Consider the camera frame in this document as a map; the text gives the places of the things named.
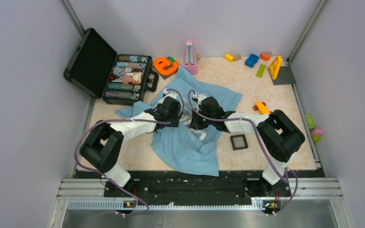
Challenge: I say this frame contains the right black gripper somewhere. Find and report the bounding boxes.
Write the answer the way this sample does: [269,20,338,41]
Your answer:
[190,106,215,130]

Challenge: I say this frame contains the light blue t-shirt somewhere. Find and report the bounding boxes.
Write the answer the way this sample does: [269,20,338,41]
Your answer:
[115,65,243,177]

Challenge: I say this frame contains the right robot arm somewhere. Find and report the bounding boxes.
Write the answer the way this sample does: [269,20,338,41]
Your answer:
[189,94,305,196]

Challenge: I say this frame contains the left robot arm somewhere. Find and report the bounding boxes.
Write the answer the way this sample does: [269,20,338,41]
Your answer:
[78,92,182,196]

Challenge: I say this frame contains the pink metronome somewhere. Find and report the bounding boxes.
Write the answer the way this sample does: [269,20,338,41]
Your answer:
[182,39,198,75]

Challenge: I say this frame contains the orange letter e toy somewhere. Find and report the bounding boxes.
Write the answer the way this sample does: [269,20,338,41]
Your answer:
[153,57,179,76]

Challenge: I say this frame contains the orange toy car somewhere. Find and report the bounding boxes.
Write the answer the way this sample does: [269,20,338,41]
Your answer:
[253,101,271,114]

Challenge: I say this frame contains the yellow small toy brick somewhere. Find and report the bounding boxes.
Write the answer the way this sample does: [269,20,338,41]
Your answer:
[224,53,234,62]

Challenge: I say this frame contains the brown small block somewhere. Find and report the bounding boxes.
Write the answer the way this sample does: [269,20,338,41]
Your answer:
[233,55,242,61]

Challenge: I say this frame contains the blue toy brick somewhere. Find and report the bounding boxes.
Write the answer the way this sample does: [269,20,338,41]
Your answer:
[244,54,260,68]

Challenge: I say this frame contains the green toy brick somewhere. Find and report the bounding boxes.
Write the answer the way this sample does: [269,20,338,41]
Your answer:
[256,64,266,78]

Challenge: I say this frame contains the orange small cup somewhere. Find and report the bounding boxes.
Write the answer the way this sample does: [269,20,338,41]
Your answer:
[260,51,272,61]

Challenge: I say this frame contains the yellow triangular toy block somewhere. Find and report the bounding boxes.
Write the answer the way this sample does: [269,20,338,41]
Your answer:
[268,56,282,80]

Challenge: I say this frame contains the grey building baseplate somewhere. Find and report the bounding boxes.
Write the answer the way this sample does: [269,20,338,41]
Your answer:
[272,66,297,86]

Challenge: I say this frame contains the black poker chip case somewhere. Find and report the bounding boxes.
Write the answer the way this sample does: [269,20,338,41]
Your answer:
[63,28,159,106]

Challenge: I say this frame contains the green pink toy pieces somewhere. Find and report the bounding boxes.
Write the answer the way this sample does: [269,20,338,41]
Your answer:
[305,115,324,143]

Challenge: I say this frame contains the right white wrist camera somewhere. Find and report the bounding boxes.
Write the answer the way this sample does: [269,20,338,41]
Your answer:
[192,94,207,105]

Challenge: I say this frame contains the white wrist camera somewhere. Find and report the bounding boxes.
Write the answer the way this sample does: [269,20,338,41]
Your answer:
[192,94,207,105]
[156,90,176,105]

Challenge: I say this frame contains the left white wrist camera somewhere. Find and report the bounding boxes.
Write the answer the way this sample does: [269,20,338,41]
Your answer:
[156,90,176,105]

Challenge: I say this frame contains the lower black square frame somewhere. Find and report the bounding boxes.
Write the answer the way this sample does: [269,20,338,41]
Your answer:
[230,134,249,151]

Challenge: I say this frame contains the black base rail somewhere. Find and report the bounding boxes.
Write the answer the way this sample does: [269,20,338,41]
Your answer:
[104,170,292,208]

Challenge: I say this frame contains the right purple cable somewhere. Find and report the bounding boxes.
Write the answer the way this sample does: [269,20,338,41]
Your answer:
[187,89,298,216]

